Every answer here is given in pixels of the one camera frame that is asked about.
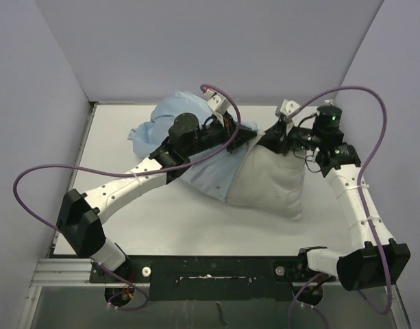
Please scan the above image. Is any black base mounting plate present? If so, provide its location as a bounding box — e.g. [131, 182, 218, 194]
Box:
[88, 245, 336, 311]

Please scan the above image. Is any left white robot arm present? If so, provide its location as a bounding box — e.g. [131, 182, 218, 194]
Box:
[57, 113, 257, 282]

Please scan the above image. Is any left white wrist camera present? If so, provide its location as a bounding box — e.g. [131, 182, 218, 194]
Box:
[203, 88, 231, 115]

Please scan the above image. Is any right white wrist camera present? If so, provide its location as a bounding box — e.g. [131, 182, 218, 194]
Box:
[275, 99, 299, 118]

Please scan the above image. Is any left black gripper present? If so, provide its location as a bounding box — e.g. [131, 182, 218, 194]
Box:
[184, 111, 256, 158]

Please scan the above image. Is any light blue pillowcase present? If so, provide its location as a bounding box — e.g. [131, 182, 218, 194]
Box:
[127, 92, 258, 202]

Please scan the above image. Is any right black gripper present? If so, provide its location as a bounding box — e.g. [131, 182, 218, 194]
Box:
[254, 117, 320, 155]

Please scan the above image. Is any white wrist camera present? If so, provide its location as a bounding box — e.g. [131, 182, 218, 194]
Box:
[203, 88, 231, 115]
[275, 99, 299, 118]

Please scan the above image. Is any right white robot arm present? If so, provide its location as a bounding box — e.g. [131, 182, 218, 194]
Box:
[259, 101, 410, 291]

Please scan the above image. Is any purple cable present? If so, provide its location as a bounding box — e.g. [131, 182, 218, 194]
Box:
[13, 84, 241, 312]
[286, 85, 393, 329]

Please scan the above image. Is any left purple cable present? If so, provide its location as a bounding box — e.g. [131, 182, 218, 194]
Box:
[13, 84, 241, 312]

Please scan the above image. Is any white pillow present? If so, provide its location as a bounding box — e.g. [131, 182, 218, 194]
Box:
[225, 138, 305, 221]

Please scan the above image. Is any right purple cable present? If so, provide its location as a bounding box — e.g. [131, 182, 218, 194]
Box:
[286, 85, 393, 329]

